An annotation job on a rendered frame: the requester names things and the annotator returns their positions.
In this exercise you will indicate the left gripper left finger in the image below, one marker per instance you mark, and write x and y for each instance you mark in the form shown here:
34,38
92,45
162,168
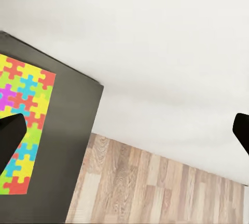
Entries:
12,130

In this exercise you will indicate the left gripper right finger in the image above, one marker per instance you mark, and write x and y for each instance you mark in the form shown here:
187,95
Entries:
241,129

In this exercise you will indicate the desk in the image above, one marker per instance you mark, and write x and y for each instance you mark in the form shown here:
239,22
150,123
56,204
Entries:
71,113

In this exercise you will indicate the jigsaw puzzle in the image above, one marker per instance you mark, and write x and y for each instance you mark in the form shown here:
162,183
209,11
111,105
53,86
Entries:
24,89

